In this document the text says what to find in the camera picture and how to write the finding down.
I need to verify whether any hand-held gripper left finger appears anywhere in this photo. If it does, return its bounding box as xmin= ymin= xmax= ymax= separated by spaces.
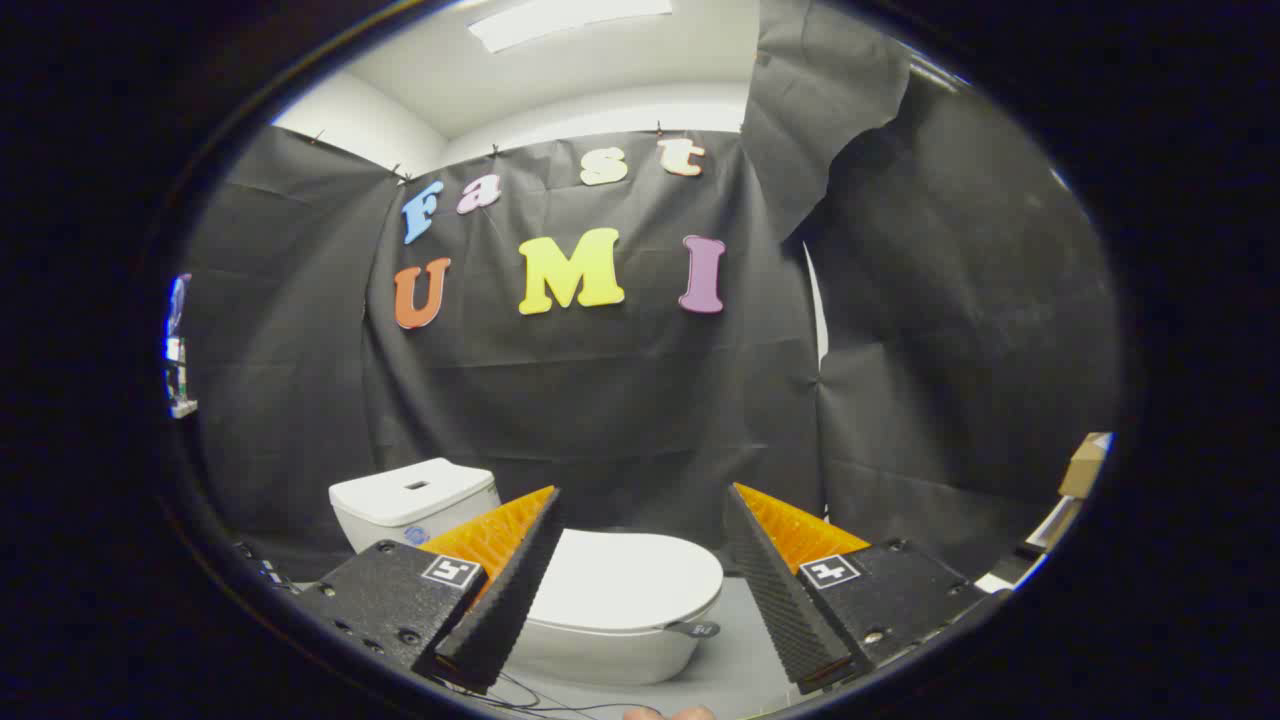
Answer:
xmin=296 ymin=486 xmax=564 ymax=695

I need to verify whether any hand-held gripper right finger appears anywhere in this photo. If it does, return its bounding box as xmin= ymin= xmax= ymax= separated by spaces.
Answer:
xmin=724 ymin=483 xmax=1011 ymax=695

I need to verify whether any white toilet lid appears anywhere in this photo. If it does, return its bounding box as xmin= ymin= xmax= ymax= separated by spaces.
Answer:
xmin=527 ymin=529 xmax=724 ymax=639

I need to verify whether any white toilet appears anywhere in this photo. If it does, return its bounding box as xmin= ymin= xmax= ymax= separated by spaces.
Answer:
xmin=329 ymin=458 xmax=723 ymax=687

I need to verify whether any black backdrop cloth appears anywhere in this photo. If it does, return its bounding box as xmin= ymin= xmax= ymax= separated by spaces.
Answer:
xmin=183 ymin=0 xmax=1121 ymax=581

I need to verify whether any cardboard box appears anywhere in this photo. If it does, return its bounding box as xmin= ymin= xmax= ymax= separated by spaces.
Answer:
xmin=1058 ymin=432 xmax=1113 ymax=499

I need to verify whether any black floor cable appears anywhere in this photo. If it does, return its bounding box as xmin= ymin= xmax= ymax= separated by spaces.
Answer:
xmin=440 ymin=670 xmax=651 ymax=717

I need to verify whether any white device with wires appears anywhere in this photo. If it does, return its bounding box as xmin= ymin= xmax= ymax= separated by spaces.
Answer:
xmin=165 ymin=275 xmax=198 ymax=419

